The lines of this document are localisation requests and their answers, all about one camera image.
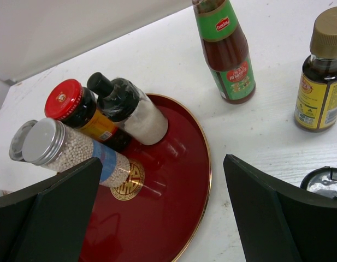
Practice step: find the white bottle black cap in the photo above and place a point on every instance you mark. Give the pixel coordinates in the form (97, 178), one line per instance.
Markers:
(129, 108)

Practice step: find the red lid sauce jar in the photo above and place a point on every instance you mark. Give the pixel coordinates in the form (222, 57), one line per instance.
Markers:
(76, 106)

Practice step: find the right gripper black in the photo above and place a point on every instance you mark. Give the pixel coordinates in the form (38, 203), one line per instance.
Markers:
(278, 221)

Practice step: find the small yellow label bottle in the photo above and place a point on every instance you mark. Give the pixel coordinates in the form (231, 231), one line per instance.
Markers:
(316, 104)

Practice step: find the red round tray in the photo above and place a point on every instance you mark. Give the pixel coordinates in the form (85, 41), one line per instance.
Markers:
(156, 213)

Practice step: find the silver lid blue label jar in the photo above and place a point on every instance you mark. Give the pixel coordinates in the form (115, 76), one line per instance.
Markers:
(58, 147)

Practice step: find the red sauce bottle green label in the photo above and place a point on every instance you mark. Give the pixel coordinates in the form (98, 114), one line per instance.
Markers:
(225, 50)

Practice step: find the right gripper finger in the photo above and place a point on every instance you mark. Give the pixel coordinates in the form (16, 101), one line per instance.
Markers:
(47, 221)

